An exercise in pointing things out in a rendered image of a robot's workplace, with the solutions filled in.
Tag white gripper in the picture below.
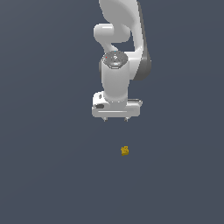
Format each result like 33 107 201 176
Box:
91 91 144 123

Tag small yellow object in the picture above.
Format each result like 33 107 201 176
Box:
120 145 130 157

